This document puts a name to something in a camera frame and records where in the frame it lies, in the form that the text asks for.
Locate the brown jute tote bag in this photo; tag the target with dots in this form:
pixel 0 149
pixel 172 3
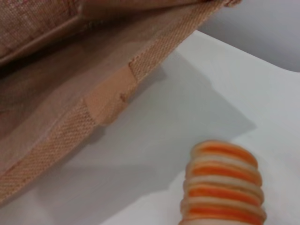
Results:
pixel 70 98

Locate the orange striped bread loaf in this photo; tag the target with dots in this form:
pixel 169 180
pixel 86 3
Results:
pixel 222 187

